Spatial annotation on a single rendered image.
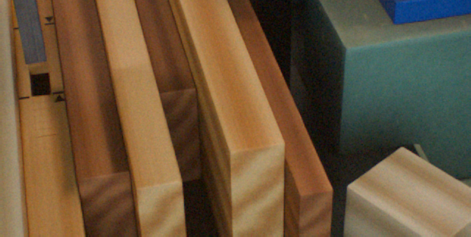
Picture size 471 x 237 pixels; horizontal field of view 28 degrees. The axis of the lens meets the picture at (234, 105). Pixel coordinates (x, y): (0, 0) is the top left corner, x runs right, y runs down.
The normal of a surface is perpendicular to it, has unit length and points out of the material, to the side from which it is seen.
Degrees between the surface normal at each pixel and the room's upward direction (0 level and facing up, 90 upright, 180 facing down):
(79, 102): 0
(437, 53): 90
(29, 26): 90
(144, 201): 90
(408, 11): 90
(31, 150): 0
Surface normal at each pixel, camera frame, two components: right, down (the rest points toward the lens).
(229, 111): -0.02, -0.78
